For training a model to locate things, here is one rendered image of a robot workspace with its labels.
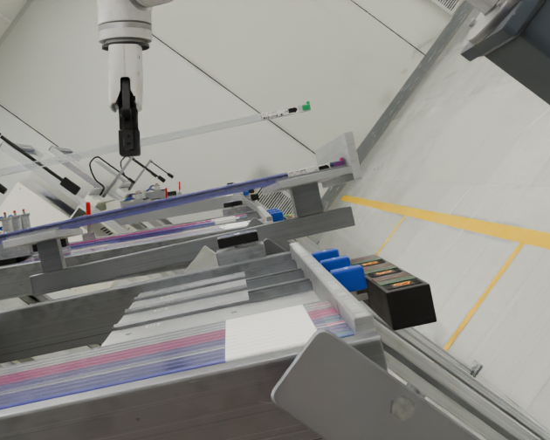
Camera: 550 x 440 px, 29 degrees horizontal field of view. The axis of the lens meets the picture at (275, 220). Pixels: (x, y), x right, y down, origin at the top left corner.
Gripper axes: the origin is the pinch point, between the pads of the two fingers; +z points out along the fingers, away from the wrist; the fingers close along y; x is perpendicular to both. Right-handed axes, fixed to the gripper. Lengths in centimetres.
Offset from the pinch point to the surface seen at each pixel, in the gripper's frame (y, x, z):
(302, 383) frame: 111, 15, 22
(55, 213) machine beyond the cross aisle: -396, -63, 6
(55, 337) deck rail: 37.6, -7.8, 26.2
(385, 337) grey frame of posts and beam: 37, 33, 28
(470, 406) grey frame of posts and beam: 36, 44, 38
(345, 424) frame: 111, 17, 24
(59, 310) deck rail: 37.8, -7.1, 23.0
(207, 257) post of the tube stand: 13.9, 11.3, 18.2
